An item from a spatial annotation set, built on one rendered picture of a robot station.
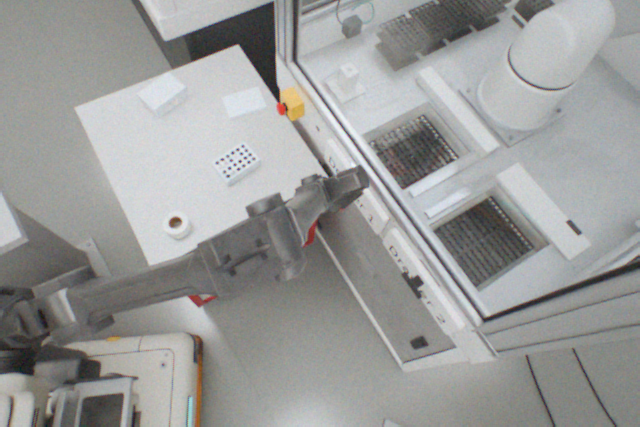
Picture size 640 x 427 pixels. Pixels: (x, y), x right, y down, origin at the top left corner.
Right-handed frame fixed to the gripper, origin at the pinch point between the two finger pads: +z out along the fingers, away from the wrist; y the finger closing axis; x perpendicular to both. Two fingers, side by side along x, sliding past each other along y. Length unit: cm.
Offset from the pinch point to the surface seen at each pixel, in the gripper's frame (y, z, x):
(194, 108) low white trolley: -29, 0, 58
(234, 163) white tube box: -25.6, -2.1, 31.0
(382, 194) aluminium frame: 6.6, -2.2, -5.4
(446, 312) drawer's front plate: 1.3, 2.5, -37.3
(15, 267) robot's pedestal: -98, -25, 44
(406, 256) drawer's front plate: 1.1, 2.8, -21.0
